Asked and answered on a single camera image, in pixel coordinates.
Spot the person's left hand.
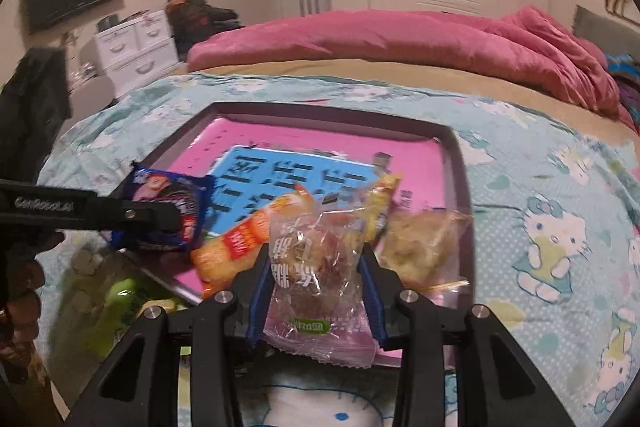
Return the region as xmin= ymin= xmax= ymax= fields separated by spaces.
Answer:
xmin=0 ymin=232 xmax=67 ymax=358

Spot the pink and blue printed book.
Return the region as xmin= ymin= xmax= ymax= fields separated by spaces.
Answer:
xmin=165 ymin=117 xmax=446 ymax=360

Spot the clear pastry packet green label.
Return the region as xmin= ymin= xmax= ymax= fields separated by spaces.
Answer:
xmin=262 ymin=207 xmax=381 ymax=369

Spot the green snack packet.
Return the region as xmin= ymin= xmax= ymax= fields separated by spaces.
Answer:
xmin=97 ymin=276 xmax=178 ymax=355

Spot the dark cloth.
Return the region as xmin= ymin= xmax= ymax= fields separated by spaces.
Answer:
xmin=0 ymin=47 xmax=72 ymax=188

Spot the beige bed sheet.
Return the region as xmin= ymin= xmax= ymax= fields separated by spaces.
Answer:
xmin=187 ymin=59 xmax=636 ymax=135

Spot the blue biscuit packet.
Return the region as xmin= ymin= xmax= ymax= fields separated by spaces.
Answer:
xmin=109 ymin=162 xmax=217 ymax=254

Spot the pink duvet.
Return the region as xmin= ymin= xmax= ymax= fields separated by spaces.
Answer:
xmin=186 ymin=5 xmax=640 ymax=134

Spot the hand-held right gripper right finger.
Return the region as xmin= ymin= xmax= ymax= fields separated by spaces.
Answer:
xmin=359 ymin=249 xmax=571 ymax=427

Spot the grey quilted headboard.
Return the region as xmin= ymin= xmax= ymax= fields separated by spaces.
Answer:
xmin=571 ymin=4 xmax=640 ymax=75

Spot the clear noodle snack packet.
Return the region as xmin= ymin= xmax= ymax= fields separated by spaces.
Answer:
xmin=381 ymin=208 xmax=473 ymax=292

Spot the dark clothes pile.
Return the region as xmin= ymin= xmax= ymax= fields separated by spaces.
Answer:
xmin=164 ymin=0 xmax=247 ymax=60

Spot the orange cracker packet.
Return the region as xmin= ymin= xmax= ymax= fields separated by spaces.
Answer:
xmin=191 ymin=183 xmax=316 ymax=302

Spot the dark grey shallow box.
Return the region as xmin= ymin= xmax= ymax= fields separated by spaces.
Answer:
xmin=114 ymin=102 xmax=476 ymax=370

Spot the striped colourful pillow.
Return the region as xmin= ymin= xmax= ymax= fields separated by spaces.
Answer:
xmin=604 ymin=51 xmax=640 ymax=120

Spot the white drawer cabinet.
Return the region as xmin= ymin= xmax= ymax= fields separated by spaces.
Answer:
xmin=91 ymin=9 xmax=184 ymax=101

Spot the long yellow snack packet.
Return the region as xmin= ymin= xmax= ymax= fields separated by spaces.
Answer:
xmin=362 ymin=172 xmax=403 ymax=244

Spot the cat printed blue blanket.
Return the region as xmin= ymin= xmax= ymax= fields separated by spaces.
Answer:
xmin=37 ymin=74 xmax=640 ymax=427

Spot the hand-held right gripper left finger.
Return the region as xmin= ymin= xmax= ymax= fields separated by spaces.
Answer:
xmin=70 ymin=252 xmax=275 ymax=427

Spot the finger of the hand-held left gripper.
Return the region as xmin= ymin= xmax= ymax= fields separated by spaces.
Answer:
xmin=96 ymin=198 xmax=187 ymax=235

